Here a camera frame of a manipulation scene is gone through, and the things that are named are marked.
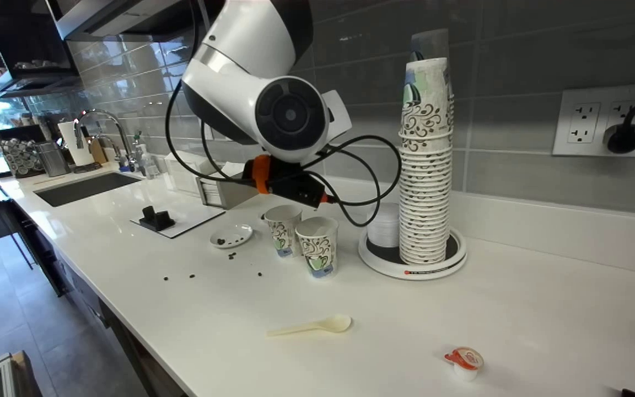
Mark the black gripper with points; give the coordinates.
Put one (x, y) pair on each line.
(296, 184)

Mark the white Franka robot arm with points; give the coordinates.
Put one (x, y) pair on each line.
(259, 79)

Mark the patterned paper coffee cup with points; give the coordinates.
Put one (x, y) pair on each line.
(283, 234)
(317, 248)

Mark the coffee bean pile on saucer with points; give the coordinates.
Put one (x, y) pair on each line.
(221, 238)

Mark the patterned paper cup stack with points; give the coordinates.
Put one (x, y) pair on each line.
(426, 168)

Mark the round white cup tray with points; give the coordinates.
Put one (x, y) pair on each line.
(413, 269)

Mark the small red-topped creamer cup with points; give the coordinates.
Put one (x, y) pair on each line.
(463, 360)

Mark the metal napkin dispenser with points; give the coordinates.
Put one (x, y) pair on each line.
(221, 193)

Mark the white ceramic saucer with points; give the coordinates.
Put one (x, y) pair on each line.
(231, 234)

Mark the stack of white lids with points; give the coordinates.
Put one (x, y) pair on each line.
(384, 229)

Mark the small black block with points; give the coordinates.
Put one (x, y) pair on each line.
(154, 219)

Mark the metal faucet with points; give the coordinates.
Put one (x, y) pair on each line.
(110, 144)

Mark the dark counter sink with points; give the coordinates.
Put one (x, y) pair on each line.
(87, 187)

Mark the white kettle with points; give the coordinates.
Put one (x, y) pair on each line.
(75, 144)

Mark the white outlet with plug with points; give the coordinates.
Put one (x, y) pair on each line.
(583, 117)

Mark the dark overhead cabinet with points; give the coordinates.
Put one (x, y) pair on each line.
(22, 45)

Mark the wooden frame rack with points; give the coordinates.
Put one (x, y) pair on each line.
(0, 375)

